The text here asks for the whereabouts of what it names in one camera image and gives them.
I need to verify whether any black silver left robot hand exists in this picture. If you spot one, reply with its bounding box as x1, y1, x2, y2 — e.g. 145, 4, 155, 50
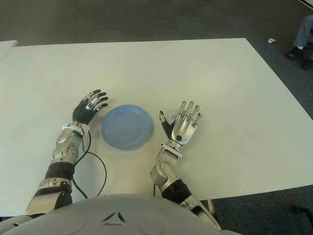
72, 89, 110, 125

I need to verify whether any black shoe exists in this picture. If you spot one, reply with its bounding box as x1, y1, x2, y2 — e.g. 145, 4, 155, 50
286, 47, 305, 59

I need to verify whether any blue round plate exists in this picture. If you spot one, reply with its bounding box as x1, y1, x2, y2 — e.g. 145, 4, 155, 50
101, 104, 155, 150

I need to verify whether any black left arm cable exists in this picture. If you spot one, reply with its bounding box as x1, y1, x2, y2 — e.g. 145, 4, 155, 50
72, 131, 108, 199

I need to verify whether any white side table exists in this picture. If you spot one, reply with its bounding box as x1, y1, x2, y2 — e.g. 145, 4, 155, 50
0, 39, 19, 62

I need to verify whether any black table base frame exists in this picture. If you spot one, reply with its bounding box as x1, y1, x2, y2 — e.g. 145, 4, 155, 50
200, 199, 218, 221

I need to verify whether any grey robot torso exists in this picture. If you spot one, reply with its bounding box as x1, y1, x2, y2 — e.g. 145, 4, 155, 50
0, 193, 235, 235

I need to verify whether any black chair base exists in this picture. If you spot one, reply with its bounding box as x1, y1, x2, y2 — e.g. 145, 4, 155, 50
292, 205, 313, 221

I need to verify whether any grey trouser leg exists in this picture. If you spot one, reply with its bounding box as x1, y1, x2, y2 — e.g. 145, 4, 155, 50
292, 14, 313, 47

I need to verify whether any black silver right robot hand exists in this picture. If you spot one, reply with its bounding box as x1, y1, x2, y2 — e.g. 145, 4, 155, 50
158, 100, 203, 147

